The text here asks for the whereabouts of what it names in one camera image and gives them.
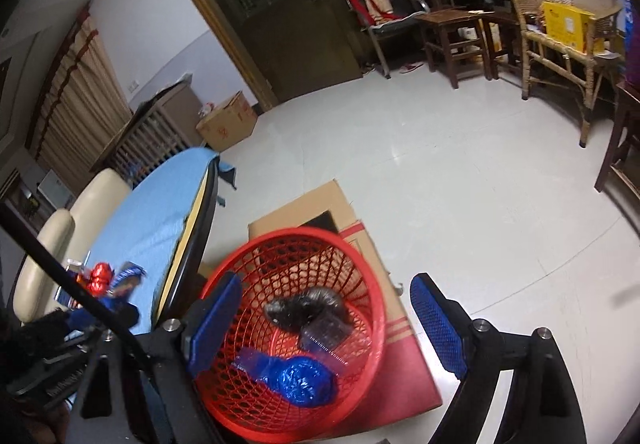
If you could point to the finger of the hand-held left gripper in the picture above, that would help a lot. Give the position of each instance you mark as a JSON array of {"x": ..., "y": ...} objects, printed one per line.
[{"x": 90, "y": 316}]

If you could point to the red plastic basket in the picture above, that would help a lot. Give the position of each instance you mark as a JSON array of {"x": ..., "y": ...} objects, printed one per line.
[{"x": 350, "y": 274}]

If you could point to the dark wooden chair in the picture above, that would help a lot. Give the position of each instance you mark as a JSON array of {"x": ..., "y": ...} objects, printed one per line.
[{"x": 622, "y": 124}]

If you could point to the cream leather sofa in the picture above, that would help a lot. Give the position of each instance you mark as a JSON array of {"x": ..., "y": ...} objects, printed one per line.
[{"x": 55, "y": 244}]

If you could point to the dark wooden side table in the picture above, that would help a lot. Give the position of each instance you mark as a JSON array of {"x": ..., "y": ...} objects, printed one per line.
[{"x": 502, "y": 21}]

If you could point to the beige curtain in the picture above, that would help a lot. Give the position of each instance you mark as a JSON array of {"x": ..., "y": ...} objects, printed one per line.
[{"x": 75, "y": 114}]

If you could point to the blue tablecloth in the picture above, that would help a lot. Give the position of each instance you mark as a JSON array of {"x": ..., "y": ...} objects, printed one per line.
[{"x": 150, "y": 224}]

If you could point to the white board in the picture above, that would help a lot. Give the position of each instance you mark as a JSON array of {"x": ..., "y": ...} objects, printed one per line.
[{"x": 56, "y": 190}]

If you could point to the round wooden table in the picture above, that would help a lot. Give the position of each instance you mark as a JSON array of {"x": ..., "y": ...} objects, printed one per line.
[{"x": 192, "y": 244}]

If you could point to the red slipper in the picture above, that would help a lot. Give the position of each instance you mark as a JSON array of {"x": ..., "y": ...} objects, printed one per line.
[{"x": 411, "y": 68}]

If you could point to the yellow flat box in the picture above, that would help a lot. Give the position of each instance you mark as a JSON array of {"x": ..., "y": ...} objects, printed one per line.
[{"x": 565, "y": 29}]

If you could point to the flattened cardboard sheet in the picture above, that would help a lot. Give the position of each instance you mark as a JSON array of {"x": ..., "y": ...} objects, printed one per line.
[{"x": 400, "y": 349}]

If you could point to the black plastic bag bundle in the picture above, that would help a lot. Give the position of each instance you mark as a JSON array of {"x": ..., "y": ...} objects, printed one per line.
[{"x": 310, "y": 306}]

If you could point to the red plastic bag bundle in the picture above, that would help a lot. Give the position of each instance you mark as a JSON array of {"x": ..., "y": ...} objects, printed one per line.
[{"x": 102, "y": 274}]

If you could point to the wooden baby crib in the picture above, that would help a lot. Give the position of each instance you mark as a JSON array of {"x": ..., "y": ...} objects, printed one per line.
[{"x": 150, "y": 134}]

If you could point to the large cardboard box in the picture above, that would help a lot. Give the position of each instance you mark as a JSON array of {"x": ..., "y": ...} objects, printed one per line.
[{"x": 227, "y": 124}]

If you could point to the metal frame chair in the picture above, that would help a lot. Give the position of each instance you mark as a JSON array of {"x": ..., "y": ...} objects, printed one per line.
[{"x": 390, "y": 26}]

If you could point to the dark wooden double door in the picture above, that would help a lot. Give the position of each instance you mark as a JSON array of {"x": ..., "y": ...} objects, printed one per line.
[{"x": 280, "y": 24}]

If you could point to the clear plastic bottle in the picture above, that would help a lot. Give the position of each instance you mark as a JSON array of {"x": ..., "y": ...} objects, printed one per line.
[{"x": 207, "y": 110}]

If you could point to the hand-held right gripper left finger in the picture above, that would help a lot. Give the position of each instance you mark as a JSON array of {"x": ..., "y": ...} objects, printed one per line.
[{"x": 215, "y": 324}]

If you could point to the dark wooden stool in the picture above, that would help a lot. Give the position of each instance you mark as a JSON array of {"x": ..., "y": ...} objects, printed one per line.
[{"x": 450, "y": 19}]

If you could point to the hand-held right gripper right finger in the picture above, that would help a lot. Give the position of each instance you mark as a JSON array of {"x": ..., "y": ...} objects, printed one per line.
[{"x": 437, "y": 324}]

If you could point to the blue plastic bag bundle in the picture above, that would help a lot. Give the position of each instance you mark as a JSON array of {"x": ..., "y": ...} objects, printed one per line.
[{"x": 300, "y": 379}]

